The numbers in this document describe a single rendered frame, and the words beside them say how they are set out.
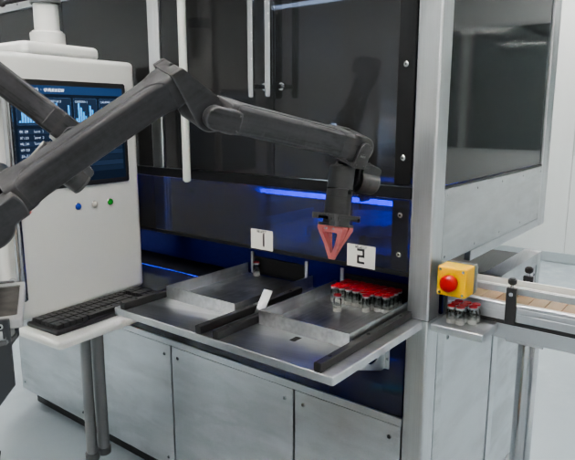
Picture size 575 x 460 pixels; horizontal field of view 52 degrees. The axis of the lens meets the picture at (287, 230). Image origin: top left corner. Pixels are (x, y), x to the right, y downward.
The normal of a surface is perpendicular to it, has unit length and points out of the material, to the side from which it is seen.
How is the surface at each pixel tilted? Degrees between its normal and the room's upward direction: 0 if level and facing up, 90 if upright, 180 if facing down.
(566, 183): 90
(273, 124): 104
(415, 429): 90
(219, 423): 90
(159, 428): 90
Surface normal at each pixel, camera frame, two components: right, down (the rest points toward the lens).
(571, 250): -0.62, 0.15
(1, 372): 0.39, 0.18
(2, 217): 0.56, 0.44
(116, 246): 0.83, 0.11
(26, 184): 0.70, 0.26
